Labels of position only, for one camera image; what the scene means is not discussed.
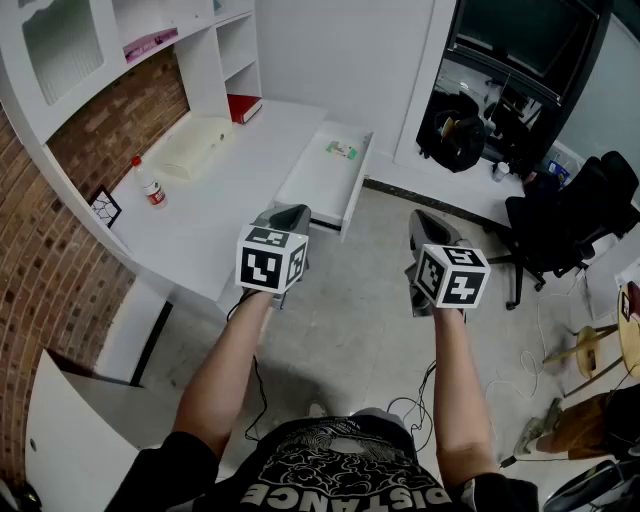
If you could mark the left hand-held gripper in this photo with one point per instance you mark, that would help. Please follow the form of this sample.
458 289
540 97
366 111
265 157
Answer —
260 265

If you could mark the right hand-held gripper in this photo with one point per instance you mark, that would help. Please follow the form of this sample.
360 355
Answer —
452 280

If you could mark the white drawer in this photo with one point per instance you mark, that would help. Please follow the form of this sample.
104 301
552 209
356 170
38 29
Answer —
320 185

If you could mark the green and white packet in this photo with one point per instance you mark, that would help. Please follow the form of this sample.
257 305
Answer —
342 150

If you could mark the person's right forearm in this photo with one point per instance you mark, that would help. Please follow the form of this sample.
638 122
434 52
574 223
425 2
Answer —
460 400

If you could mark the person's left forearm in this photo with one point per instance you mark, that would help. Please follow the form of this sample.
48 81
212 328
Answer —
225 365

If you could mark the white paper cup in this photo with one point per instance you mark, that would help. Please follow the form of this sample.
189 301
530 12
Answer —
501 172

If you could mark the black office chair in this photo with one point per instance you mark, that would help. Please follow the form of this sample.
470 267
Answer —
565 225

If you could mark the clear bottle with red cap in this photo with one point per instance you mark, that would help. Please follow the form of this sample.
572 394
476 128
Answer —
152 190

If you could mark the cream plastic storage box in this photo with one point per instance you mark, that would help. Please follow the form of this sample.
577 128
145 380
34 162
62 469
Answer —
195 147

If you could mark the black backpack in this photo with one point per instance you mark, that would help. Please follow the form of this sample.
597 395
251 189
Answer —
460 145

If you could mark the blue packet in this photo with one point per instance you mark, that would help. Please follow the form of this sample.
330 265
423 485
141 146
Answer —
557 174

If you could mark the wooden stool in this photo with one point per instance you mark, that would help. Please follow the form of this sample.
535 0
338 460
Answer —
587 345

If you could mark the person's left shoe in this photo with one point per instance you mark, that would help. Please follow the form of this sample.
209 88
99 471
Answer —
316 410

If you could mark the person's shoe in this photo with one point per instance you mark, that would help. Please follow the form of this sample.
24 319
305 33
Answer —
316 410
537 430

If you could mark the person's grey trousers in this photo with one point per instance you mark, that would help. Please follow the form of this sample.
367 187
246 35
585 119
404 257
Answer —
375 417

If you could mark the red hardcover book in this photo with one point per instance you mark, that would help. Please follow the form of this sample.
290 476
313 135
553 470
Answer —
242 107

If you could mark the black framed picture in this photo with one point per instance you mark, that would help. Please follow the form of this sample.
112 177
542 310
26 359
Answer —
105 207

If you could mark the round wooden table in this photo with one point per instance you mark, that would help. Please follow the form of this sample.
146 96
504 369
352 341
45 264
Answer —
631 340

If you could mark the white desk shelf unit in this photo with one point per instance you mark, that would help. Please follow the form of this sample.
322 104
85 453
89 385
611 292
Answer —
197 60

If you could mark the person's black printed t-shirt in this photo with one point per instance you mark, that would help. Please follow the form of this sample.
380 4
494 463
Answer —
325 475

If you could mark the white side table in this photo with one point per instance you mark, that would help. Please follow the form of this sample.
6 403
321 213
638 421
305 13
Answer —
80 425

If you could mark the pink book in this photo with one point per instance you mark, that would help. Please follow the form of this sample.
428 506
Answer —
150 45

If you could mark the black television screen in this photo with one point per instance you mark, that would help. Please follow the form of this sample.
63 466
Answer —
525 30

